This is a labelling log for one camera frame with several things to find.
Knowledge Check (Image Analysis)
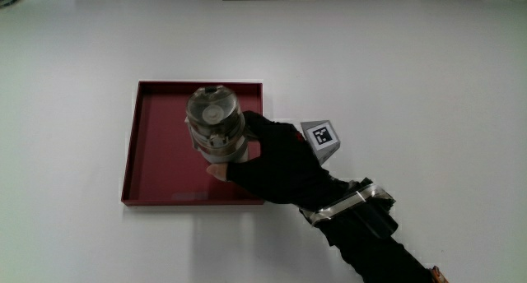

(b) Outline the person's right hand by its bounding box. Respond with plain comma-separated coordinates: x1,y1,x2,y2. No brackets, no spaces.
206,110,352,211

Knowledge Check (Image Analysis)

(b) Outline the clear lidded grey bottle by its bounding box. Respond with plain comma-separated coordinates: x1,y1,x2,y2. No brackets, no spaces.
184,84,251,165

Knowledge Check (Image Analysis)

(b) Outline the dark red square tray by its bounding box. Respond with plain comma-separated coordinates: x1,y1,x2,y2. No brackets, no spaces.
120,80,265,206

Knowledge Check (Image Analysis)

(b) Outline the small orange object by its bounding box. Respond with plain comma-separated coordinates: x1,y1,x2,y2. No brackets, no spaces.
429,266,450,283

